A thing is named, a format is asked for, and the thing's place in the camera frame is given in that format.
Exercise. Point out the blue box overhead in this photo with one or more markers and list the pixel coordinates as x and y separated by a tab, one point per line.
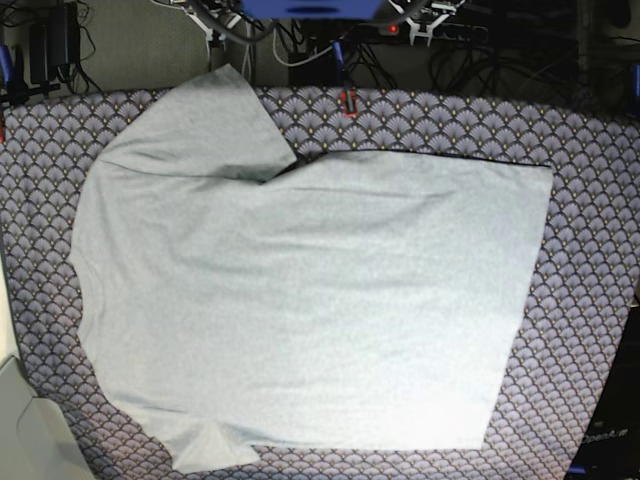
312	9

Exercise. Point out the fan-patterned table cloth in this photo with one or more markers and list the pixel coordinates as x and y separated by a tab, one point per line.
575	315

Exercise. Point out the black power strip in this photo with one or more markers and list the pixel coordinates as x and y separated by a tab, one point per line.
452	32

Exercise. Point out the light grey T-shirt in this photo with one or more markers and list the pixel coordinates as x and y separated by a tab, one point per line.
233	298

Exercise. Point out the black power adapter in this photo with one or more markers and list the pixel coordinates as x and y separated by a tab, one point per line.
54	44

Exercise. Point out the red black table clamp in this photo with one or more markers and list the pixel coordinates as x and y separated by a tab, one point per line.
348	101

